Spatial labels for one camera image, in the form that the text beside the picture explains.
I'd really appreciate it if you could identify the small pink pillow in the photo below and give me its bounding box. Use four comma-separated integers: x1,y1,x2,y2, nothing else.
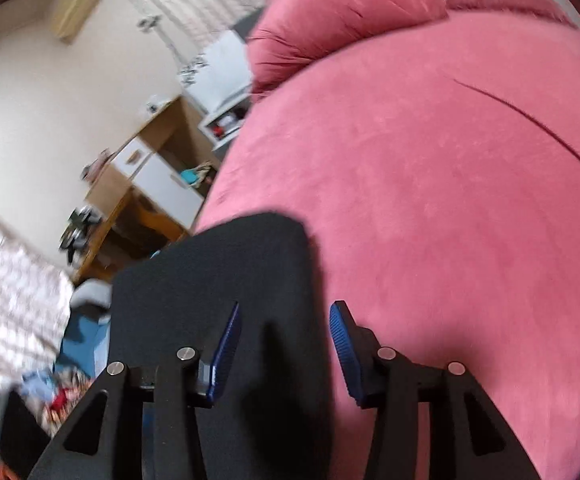
445,0,578,28

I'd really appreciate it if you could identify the black fleece garment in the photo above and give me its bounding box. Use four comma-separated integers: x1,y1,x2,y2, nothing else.
107,212,336,480

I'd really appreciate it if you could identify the black desk gadget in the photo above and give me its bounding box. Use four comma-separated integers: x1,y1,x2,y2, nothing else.
60,206,103,262

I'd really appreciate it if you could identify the beige wall air conditioner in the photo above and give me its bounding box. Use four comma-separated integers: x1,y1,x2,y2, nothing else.
52,0,121,43

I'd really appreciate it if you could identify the teal item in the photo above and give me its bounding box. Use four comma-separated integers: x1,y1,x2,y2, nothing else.
180,162,217,190

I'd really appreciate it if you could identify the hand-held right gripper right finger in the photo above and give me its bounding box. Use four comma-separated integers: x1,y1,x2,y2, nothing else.
329,300,541,480

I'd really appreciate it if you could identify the grey headboard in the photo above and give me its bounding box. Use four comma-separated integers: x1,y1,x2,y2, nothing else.
235,7,273,43

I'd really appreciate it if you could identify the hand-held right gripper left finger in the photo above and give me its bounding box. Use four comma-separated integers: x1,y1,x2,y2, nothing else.
27,301,243,480

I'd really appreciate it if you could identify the pile of colourful clothes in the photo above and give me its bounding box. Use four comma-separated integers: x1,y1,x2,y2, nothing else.
20,367,93,436

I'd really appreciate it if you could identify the large pink pillow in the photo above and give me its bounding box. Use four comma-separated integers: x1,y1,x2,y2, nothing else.
246,0,448,96

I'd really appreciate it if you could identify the white drawer unit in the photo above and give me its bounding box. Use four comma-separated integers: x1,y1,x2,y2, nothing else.
112,137,206,231

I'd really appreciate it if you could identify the white floor stand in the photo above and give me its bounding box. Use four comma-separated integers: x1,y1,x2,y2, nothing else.
137,12,208,83

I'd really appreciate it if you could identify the white nightstand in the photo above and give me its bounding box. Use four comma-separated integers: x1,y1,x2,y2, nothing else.
182,30,256,151

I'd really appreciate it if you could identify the wooden desk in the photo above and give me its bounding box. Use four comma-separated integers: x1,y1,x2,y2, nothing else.
72,95,221,283

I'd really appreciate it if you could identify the pink velvet bed blanket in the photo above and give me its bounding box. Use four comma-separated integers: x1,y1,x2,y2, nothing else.
192,25,580,480

